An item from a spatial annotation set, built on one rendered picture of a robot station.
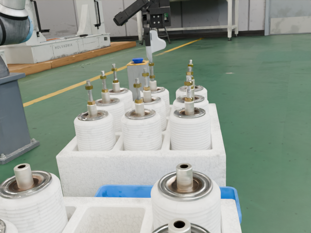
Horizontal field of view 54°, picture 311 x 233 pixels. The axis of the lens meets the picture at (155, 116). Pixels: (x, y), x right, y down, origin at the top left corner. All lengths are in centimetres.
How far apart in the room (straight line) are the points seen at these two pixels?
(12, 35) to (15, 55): 229
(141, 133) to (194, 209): 34
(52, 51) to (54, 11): 388
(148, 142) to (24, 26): 78
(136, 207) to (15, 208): 18
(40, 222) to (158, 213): 17
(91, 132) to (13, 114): 57
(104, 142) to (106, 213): 24
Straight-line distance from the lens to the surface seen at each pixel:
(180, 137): 69
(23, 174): 48
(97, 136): 73
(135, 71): 109
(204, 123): 69
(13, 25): 128
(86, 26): 440
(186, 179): 41
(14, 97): 125
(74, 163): 74
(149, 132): 70
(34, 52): 341
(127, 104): 95
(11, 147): 126
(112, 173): 72
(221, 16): 573
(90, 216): 55
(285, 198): 88
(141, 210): 52
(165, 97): 93
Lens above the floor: 48
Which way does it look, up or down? 19 degrees down
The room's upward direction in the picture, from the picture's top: 4 degrees counter-clockwise
